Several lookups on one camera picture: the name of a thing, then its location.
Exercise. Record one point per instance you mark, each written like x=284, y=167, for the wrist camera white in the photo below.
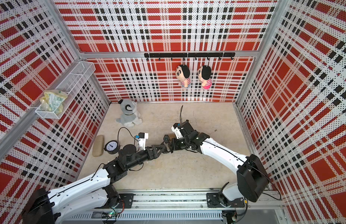
x=141, y=138
x=177, y=132

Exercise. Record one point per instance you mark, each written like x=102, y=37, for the aluminium mounting rail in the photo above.
x=171, y=199

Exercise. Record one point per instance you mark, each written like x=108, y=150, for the wooden watch stand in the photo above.
x=171, y=136

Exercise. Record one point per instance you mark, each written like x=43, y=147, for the black round alarm clock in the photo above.
x=112, y=147

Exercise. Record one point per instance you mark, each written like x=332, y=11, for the beige glasses case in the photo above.
x=98, y=146

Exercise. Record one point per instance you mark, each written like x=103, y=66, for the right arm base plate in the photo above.
x=213, y=201

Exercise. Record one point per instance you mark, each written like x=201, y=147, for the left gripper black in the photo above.
x=154, y=154

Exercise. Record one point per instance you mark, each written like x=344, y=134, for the yellow green snack packets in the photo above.
x=52, y=101

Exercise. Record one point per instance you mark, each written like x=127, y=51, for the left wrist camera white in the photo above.
x=141, y=138

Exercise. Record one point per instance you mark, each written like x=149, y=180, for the grey white plush dog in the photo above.
x=130, y=115

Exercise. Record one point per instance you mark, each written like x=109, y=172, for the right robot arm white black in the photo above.
x=251, y=176

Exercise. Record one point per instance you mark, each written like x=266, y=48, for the hanging doll pink shirt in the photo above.
x=204, y=76

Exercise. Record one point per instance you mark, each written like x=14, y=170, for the black hook rail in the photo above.
x=190, y=55

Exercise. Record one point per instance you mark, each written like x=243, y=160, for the hanging doll striped shirt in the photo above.
x=183, y=75

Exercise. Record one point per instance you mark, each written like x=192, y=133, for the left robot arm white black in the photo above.
x=93, y=191

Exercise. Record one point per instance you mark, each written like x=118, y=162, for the white wire basket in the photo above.
x=71, y=84

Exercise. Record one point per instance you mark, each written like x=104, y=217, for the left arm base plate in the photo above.
x=124, y=201

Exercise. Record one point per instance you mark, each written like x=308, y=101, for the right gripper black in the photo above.
x=175, y=146

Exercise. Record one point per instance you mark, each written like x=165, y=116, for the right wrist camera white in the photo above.
x=177, y=132

